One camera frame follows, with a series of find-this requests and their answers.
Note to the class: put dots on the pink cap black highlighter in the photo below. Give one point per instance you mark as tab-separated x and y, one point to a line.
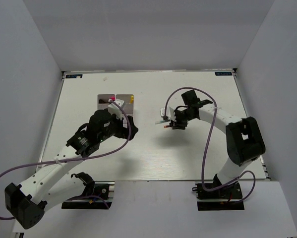
104	101

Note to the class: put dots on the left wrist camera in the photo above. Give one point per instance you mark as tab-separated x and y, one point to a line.
117	107

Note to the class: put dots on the green gel pen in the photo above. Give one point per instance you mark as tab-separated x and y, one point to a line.
162	121

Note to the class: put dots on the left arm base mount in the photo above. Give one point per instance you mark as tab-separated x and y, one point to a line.
98	196

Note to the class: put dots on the left white divided organizer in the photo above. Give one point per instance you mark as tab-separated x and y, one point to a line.
103	96

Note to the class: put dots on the dark corner label left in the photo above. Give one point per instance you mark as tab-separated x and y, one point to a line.
73	76

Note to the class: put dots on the dark corner label right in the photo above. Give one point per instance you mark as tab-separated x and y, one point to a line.
223	73

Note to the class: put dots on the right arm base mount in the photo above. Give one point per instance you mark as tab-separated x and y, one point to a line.
219	200

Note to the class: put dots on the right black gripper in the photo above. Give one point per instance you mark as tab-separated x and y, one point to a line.
177	124

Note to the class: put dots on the white divided organizer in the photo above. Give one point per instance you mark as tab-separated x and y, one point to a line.
103	96
128	108

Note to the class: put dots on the dark corner label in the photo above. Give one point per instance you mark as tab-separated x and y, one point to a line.
223	73
73	76

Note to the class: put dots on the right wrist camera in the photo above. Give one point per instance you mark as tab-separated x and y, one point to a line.
168	113

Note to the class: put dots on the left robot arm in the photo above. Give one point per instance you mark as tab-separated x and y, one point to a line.
54	183

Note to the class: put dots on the right white divided organizer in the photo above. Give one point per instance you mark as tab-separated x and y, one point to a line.
128	108

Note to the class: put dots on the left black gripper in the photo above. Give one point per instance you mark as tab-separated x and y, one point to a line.
123	132

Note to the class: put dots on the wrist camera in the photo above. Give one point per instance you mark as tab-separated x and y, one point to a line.
168	113
117	107

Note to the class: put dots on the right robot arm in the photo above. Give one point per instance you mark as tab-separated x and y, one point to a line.
244	141

